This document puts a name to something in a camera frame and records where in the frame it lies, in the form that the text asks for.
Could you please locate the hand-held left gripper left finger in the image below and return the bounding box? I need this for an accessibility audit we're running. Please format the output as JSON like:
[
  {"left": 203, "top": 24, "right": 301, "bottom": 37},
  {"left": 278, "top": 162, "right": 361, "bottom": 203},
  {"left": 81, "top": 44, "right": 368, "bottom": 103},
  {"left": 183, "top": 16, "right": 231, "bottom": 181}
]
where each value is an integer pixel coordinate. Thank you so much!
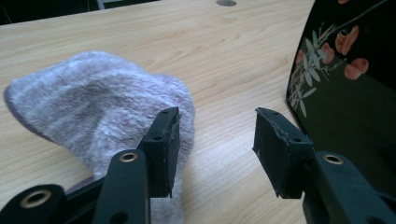
[{"left": 92, "top": 105, "right": 182, "bottom": 224}]

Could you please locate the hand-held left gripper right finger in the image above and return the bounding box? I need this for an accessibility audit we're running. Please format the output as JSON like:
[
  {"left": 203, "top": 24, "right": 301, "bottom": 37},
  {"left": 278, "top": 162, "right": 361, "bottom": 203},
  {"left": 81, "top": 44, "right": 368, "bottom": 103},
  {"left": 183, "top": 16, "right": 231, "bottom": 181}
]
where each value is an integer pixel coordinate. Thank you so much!
[{"left": 251, "top": 106, "right": 396, "bottom": 224}]

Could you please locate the purple striped cloth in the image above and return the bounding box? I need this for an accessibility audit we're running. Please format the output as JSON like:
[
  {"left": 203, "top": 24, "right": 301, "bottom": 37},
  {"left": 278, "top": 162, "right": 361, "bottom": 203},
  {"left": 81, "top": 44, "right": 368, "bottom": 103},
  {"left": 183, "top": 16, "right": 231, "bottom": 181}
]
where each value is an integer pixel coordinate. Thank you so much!
[{"left": 3, "top": 50, "right": 197, "bottom": 224}]

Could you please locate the black floral plate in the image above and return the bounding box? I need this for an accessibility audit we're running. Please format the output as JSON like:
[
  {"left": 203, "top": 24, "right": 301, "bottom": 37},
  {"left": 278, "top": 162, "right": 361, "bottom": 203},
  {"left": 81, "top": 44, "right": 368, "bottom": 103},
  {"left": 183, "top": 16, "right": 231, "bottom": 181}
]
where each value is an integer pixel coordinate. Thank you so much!
[{"left": 285, "top": 0, "right": 396, "bottom": 198}]

